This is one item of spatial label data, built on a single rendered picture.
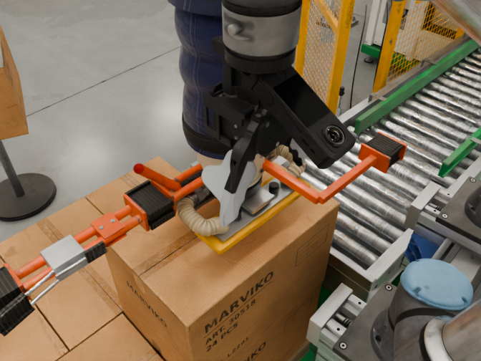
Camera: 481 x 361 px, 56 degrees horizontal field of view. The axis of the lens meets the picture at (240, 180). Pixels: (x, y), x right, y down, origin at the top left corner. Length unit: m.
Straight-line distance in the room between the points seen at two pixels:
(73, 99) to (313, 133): 3.44
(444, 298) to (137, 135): 2.72
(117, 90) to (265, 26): 3.45
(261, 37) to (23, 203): 2.61
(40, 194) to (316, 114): 2.60
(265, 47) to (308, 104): 0.08
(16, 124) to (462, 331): 2.07
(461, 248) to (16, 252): 1.56
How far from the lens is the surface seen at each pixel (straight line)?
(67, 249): 1.00
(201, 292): 1.18
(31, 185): 3.06
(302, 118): 0.45
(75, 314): 1.71
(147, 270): 1.24
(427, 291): 0.85
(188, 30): 0.91
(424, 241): 1.44
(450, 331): 0.75
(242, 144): 0.48
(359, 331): 1.04
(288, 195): 1.23
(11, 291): 0.97
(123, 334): 1.62
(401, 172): 2.23
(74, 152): 3.26
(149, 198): 1.05
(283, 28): 0.43
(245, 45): 0.43
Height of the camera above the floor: 1.92
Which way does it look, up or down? 42 degrees down
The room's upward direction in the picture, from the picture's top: straight up
